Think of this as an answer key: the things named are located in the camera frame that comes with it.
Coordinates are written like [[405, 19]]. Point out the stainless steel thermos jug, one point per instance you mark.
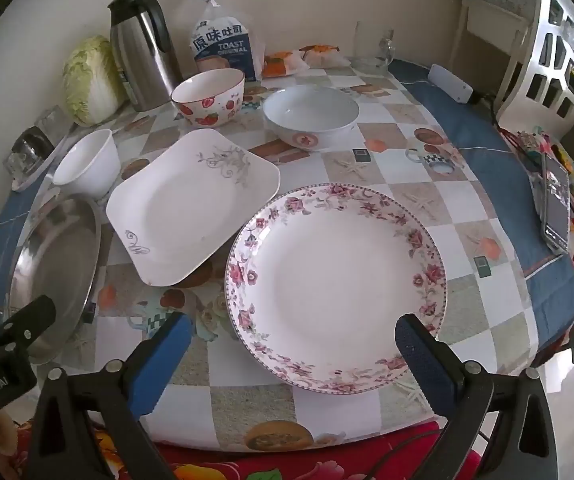
[[144, 53]]

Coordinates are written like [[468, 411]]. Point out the white square plate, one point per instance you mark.
[[175, 213]]

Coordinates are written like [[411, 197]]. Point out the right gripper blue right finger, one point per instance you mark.
[[428, 361]]

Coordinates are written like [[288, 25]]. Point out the smartphone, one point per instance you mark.
[[555, 209]]

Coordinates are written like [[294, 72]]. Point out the small white bowl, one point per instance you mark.
[[91, 166]]

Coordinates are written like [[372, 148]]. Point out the clear glass pitcher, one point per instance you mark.
[[373, 48]]

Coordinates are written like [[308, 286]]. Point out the large white bowl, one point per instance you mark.
[[310, 117]]

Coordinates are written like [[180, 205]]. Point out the napa cabbage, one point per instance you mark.
[[92, 87]]

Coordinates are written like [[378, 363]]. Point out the white lattice chair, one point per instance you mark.
[[543, 96]]

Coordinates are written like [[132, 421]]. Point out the strawberry pattern bowl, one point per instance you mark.
[[210, 99]]

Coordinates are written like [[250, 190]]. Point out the floral round plate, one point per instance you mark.
[[317, 279]]

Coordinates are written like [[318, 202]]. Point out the toast bread bag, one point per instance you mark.
[[223, 38]]

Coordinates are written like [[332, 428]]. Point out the checkered tablecloth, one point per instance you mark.
[[507, 296]]

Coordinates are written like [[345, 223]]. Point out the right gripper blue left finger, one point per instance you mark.
[[154, 361]]

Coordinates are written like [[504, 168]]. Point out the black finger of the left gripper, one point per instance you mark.
[[27, 324]]

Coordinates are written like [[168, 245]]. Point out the stainless steel round tray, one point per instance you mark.
[[58, 259]]

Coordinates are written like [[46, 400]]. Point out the orange snack packet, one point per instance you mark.
[[324, 56], [283, 64]]

